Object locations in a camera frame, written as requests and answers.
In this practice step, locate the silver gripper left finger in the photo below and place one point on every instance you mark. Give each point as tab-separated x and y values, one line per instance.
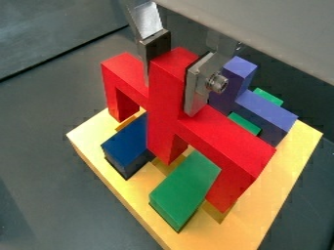
152	36

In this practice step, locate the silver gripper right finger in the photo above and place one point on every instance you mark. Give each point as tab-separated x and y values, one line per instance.
203	76

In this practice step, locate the red E-shaped block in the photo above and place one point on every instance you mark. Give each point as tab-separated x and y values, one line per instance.
127	93

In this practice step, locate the yellow wooden board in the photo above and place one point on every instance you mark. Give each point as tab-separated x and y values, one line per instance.
237	230

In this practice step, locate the blue bar block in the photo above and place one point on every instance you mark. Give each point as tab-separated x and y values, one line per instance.
126	150

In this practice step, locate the green bar block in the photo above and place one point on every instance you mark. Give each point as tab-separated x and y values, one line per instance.
219	170

